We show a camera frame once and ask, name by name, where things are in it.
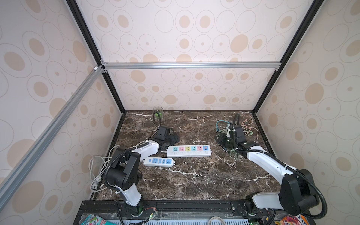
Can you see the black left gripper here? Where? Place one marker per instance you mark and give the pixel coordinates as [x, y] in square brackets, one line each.
[174, 140]

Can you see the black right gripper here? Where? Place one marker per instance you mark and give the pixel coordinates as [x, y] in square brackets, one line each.
[225, 139]

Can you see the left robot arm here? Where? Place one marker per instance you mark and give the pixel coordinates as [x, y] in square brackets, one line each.
[121, 174]

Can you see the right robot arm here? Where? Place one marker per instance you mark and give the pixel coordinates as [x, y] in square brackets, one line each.
[298, 193]

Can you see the multicolour white power strip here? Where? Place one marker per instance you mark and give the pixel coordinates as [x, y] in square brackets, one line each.
[188, 151]

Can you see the blue white power strip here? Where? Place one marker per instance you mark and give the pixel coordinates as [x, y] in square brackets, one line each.
[159, 162]

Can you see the glass cup with green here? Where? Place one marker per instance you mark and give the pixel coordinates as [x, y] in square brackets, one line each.
[158, 113]

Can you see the colourful snack bag right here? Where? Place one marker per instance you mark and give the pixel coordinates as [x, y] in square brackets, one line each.
[293, 220]

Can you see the green snack bag left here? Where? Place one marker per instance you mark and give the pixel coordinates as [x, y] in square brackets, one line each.
[95, 220]

